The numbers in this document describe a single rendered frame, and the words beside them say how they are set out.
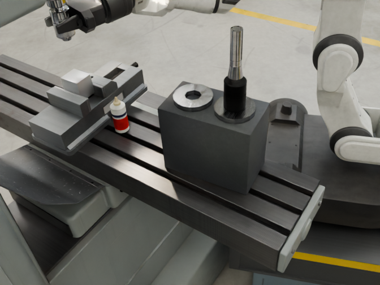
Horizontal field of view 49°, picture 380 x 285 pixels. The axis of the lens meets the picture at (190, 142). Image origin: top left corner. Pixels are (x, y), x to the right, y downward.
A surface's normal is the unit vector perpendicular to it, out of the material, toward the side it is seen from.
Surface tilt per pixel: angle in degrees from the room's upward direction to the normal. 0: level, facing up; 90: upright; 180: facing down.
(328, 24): 90
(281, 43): 0
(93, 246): 90
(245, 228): 0
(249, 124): 0
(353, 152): 90
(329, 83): 90
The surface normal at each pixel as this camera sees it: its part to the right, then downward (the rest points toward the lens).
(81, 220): 0.83, 0.34
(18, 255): 0.99, 0.04
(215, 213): -0.05, -0.74
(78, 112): -0.53, 0.59
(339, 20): -0.22, 0.67
